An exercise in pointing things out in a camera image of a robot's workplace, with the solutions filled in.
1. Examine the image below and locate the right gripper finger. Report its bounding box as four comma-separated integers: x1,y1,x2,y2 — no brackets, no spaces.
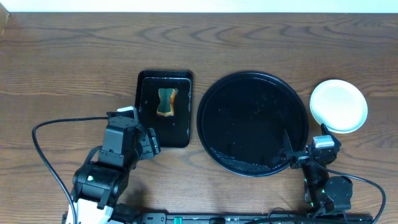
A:
282,129,293,156
321,123,334,138

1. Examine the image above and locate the pale green plate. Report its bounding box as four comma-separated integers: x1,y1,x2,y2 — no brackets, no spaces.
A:
310,79,368,134

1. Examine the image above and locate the orange green scrub sponge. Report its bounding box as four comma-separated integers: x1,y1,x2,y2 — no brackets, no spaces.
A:
156,88,178,117

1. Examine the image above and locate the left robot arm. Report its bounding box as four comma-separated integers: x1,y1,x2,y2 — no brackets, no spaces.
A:
62,122,160,223

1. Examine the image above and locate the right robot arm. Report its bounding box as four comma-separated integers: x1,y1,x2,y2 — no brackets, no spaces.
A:
282,124,353,219

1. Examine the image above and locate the black rectangular tray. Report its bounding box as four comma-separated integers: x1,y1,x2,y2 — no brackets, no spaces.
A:
135,70,193,148

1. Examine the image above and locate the round black tray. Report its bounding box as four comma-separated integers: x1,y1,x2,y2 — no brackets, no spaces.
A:
197,72,308,177

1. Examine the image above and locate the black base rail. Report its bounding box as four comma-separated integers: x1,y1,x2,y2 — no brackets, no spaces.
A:
132,213,374,224

